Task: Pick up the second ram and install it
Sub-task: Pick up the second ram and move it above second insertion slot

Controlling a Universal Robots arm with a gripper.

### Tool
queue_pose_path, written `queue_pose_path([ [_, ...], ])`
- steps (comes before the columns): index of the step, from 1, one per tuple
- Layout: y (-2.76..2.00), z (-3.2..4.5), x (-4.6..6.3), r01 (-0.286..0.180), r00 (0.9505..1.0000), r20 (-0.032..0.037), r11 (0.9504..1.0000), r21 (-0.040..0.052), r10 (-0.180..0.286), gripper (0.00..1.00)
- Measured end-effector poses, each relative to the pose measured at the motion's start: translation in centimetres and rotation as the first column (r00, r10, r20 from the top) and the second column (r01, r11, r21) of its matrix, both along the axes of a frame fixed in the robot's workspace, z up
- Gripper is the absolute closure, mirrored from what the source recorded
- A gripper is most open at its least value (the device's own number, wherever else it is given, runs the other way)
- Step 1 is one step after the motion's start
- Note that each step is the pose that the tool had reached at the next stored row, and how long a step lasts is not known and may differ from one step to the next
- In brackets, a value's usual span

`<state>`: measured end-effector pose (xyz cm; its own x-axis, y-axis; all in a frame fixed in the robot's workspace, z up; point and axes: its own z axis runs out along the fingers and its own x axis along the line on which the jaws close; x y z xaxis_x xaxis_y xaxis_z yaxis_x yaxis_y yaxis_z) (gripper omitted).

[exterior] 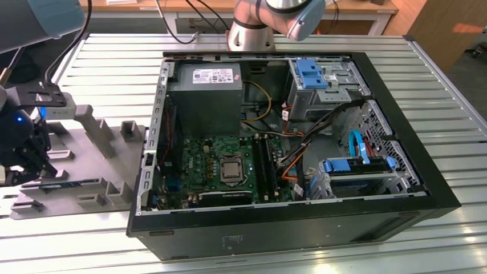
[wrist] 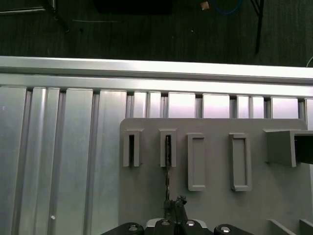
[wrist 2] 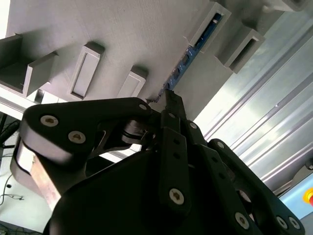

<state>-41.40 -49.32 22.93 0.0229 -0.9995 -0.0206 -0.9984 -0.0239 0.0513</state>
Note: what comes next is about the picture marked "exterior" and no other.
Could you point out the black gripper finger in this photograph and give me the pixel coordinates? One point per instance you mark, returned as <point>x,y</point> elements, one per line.
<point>40,162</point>
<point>20,175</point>

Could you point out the green RAM stick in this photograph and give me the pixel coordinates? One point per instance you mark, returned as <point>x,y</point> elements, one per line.
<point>60,185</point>

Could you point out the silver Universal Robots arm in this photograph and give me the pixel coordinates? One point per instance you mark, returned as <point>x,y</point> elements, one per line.
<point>251,34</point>

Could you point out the black RAM slot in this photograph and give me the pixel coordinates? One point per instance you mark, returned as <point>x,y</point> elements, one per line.
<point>259,168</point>

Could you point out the black case latch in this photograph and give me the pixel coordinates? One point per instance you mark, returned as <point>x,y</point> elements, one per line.
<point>150,159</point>

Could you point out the green Dell motherboard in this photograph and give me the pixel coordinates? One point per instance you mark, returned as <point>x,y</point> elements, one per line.
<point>198,160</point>

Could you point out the grey power supply unit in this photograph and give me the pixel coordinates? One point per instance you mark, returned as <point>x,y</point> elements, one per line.
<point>206,108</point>

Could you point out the black Nvidia graphics card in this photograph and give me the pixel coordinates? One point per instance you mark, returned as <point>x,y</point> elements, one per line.
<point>224,198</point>

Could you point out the silver CPU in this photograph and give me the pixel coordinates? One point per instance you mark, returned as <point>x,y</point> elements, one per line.
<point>231,170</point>

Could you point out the wooden desk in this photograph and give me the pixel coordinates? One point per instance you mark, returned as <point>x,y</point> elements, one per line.
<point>126,7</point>

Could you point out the white box on desk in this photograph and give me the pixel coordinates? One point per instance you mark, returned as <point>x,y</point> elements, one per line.
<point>119,1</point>

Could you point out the black open PC case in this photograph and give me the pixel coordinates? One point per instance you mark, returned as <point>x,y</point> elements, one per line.
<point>266,228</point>

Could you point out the silver optical drive cage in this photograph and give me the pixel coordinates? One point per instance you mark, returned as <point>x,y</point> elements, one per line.
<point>335,97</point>

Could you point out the silver disk bay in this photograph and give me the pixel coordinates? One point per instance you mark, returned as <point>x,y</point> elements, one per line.
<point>365,182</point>

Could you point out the wooden cabinet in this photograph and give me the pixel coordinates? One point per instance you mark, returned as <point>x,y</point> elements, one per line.
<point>438,28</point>

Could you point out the black chair base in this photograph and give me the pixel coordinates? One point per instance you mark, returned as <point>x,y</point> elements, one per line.
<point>477,50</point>

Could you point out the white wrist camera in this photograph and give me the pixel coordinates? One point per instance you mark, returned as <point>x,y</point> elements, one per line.
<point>56,112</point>

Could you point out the blue plastic drive bracket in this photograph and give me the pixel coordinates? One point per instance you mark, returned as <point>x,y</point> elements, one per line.
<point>309,71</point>

